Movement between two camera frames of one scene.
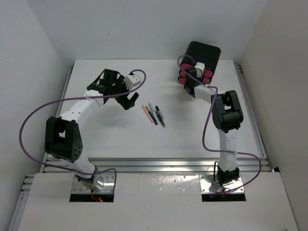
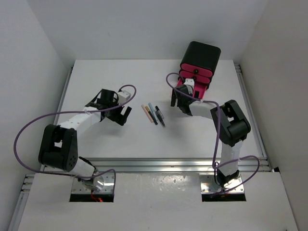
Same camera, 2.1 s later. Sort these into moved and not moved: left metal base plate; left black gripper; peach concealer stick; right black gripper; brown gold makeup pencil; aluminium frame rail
Moved: left black gripper; right black gripper
Not moved: peach concealer stick; brown gold makeup pencil; aluminium frame rail; left metal base plate
